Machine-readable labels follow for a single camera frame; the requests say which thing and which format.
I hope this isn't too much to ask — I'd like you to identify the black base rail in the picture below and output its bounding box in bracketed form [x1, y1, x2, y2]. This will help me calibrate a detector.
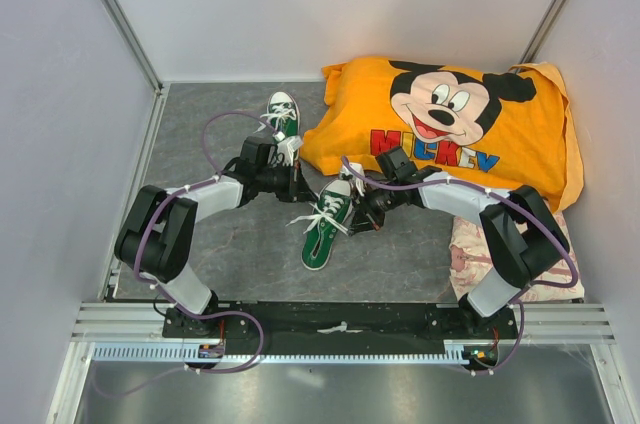
[162, 301, 518, 341]

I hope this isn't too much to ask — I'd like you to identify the left aluminium corner post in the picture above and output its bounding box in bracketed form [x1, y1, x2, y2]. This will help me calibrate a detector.
[101, 0, 163, 94]

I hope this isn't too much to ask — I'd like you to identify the grey slotted cable duct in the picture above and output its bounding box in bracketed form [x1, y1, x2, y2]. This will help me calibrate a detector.
[93, 340, 500, 365]

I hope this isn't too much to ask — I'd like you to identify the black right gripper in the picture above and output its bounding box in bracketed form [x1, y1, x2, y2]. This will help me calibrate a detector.
[348, 180, 401, 236]

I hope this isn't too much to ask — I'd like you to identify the white cable tie on rail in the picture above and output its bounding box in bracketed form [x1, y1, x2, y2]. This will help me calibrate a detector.
[317, 321, 362, 335]

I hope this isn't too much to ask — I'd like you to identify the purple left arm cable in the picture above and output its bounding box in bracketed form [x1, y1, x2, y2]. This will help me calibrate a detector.
[132, 111, 281, 290]

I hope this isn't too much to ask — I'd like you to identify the orange Mickey Mouse cloth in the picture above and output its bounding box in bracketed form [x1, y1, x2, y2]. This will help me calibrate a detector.
[301, 57, 584, 211]

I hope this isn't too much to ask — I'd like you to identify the green canvas sneaker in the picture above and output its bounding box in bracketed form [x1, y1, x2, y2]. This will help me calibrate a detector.
[263, 91, 301, 137]
[301, 179, 352, 271]

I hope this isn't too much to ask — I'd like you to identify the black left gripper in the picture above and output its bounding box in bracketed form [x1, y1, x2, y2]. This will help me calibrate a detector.
[255, 160, 317, 203]

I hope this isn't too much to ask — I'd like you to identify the white shoelace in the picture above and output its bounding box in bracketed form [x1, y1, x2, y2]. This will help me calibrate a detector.
[287, 193, 351, 235]

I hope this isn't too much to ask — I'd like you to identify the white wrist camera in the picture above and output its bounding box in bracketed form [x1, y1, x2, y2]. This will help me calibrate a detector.
[339, 161, 366, 196]
[273, 132, 303, 166]

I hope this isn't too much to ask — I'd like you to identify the aluminium corner post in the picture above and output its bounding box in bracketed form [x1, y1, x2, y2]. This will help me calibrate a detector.
[519, 0, 569, 64]
[101, 0, 163, 94]

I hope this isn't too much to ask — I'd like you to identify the right aluminium corner post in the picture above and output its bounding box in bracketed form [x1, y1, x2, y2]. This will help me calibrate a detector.
[519, 0, 569, 64]

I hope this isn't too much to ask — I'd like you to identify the aluminium frame rail front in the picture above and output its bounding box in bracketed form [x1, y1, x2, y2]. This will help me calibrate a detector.
[71, 301, 615, 344]

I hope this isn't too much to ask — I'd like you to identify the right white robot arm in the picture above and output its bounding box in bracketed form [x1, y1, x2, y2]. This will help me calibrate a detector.
[341, 146, 579, 338]

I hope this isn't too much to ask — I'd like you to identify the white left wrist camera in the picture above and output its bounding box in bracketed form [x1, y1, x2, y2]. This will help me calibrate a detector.
[273, 132, 303, 166]

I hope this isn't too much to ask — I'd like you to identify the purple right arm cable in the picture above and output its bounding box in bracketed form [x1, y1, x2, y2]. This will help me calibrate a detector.
[340, 156, 579, 378]

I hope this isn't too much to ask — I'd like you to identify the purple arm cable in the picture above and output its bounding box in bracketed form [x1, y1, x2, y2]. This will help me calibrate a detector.
[340, 156, 579, 378]
[132, 111, 281, 290]

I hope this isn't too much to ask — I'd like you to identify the pink patterned white cloth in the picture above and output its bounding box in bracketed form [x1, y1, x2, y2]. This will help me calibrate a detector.
[449, 211, 585, 302]

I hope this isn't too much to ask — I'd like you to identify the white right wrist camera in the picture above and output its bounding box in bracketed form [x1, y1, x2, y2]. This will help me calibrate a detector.
[339, 161, 366, 196]

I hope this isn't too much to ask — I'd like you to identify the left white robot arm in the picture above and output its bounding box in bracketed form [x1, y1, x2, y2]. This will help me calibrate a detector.
[114, 133, 317, 337]

